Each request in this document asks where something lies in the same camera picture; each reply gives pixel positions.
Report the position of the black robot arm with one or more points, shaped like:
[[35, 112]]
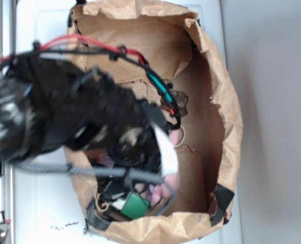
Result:
[[46, 104]]

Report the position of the brown paper bag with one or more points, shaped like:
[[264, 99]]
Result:
[[180, 51]]

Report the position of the dark brown rock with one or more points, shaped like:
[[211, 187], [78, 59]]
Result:
[[174, 103]]

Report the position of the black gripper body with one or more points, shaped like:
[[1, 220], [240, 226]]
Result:
[[109, 116]]

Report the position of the green rectangular block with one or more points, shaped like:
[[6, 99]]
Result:
[[135, 206]]

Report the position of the pink plush bunny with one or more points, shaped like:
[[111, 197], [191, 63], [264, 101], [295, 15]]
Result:
[[163, 188]]

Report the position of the aluminium frame rail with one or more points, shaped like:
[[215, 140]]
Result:
[[7, 46]]

